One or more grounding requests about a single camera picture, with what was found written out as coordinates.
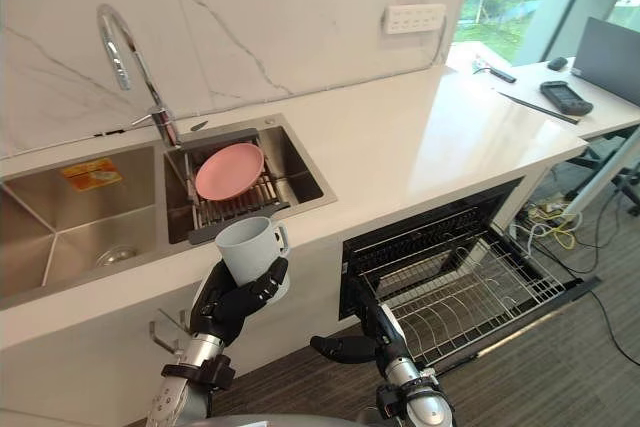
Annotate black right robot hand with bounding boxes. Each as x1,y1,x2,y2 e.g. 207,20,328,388
309,274,406,379

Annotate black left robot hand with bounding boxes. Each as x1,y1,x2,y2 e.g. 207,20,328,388
189,259,291,347

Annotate pale blue cup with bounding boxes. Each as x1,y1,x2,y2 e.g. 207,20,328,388
214,216,292,305

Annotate sink drying rack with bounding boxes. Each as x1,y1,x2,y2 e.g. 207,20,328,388
164,127,292,247

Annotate black dishwasher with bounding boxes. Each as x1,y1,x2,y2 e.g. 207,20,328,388
338,176,526,321

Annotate sink drain strainer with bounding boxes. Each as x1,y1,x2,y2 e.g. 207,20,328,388
95,243,138,268

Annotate stainless steel double sink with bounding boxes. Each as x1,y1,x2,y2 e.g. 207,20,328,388
0,112,339,301

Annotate chrome sink faucet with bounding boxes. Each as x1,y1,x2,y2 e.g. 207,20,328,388
96,3,183,149

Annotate grey robot torso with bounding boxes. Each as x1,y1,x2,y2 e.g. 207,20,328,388
189,411,381,427

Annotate pink plate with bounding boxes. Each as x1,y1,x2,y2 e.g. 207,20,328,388
194,142,266,203

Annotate white kitchen counter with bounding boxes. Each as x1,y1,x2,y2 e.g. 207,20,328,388
0,64,589,351

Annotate white power strip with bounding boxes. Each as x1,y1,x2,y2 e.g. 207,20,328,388
530,202,571,219

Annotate black remote stick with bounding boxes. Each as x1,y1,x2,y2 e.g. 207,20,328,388
472,64,517,84

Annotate black office chair base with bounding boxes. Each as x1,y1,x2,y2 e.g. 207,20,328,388
564,135,640,219

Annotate black handheld controller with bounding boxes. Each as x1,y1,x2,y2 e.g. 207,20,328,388
539,80,595,116

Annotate white desk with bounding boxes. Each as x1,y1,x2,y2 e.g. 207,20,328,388
444,39,640,213

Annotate grey laptop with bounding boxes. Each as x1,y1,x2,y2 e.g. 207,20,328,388
571,16,640,108

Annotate wire dishwasher rack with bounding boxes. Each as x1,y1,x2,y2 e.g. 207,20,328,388
360,235,568,367

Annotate white cable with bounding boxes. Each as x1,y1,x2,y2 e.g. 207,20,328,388
509,210,584,254

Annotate yellow cable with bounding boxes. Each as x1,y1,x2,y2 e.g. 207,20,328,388
525,204,584,250

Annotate black floor cable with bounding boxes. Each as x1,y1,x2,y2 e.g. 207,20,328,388
569,226,640,355

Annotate white wall socket panel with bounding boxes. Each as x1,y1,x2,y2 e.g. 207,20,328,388
383,3,447,36

